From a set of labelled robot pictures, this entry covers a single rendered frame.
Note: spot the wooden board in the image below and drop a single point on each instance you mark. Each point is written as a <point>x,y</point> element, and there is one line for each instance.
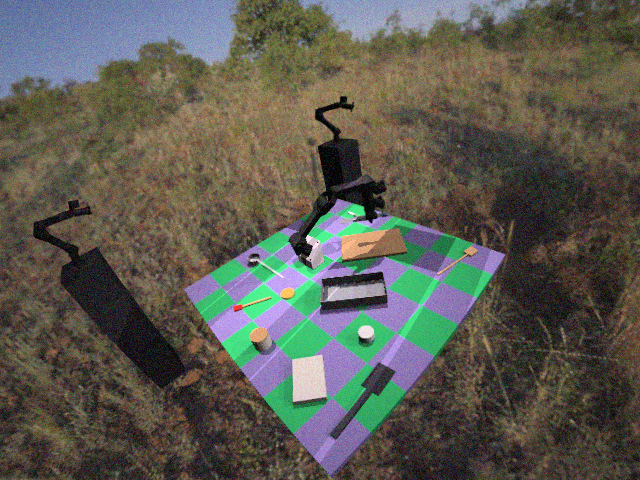
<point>372,245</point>

